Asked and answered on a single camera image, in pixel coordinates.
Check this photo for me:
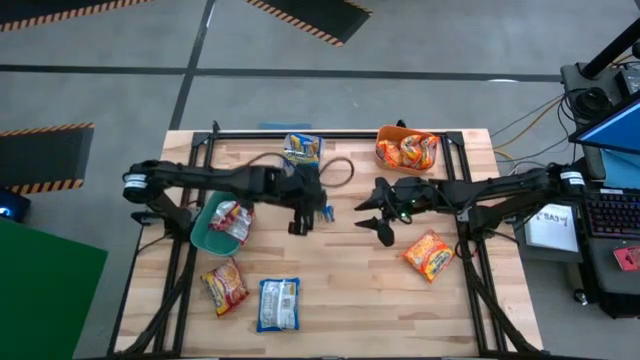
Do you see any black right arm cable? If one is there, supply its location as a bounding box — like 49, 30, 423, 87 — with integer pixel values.
389, 197, 417, 225

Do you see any yellow floor cable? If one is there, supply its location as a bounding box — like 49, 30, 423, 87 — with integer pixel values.
492, 97, 566, 161

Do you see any white label sign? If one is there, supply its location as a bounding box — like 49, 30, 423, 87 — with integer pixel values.
522, 202, 581, 254

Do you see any green floor board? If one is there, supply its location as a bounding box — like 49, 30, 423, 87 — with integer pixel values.
0, 217, 110, 360

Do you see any black hazard-striped floor mat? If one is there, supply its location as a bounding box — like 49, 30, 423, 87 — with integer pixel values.
0, 122, 96, 196
242, 0, 374, 49
0, 0, 156, 34

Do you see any orange plastic bin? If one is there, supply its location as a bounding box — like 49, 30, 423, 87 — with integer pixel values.
373, 124, 441, 177

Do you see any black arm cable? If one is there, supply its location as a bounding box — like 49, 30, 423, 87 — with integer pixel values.
389, 197, 417, 225
247, 151, 356, 190

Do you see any blue flat item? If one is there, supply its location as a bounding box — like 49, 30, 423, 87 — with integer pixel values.
256, 121, 314, 132

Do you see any coiled black cable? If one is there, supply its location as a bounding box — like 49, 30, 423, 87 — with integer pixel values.
571, 87, 610, 120

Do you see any red flat object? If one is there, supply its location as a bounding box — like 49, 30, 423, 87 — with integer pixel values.
612, 244, 640, 274

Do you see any monitor with blue screen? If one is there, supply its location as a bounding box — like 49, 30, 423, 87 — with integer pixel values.
569, 97, 640, 157

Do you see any black keyboard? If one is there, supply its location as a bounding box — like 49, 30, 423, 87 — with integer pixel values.
583, 189, 640, 240

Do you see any black pole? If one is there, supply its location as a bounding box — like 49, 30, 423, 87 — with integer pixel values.
579, 17, 640, 80

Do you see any grey workstation cart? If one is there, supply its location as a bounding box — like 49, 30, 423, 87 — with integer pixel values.
512, 149, 640, 321

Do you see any light blue sheet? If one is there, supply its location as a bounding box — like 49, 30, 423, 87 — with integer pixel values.
599, 148, 640, 190

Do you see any grey equipment box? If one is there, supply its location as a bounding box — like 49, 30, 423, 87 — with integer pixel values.
559, 62, 634, 129

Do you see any black device with blue light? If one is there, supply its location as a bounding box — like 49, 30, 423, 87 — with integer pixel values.
0, 187, 32, 225

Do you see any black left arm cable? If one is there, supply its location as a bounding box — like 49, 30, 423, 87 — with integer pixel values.
247, 151, 356, 190

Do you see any green plastic bin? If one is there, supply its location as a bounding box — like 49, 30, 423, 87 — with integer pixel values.
189, 190, 256, 257

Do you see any red Maruchan ramen pack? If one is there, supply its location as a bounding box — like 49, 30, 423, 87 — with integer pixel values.
200, 256, 250, 318
208, 199, 255, 245

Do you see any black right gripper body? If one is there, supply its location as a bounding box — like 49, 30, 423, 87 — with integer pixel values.
372, 175, 444, 248

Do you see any orange Maruchan ramen pack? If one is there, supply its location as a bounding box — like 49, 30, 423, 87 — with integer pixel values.
398, 134, 426, 169
419, 135, 441, 171
401, 229, 456, 284
375, 139, 402, 170

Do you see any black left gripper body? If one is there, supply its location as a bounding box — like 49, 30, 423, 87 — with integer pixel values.
279, 167, 329, 212

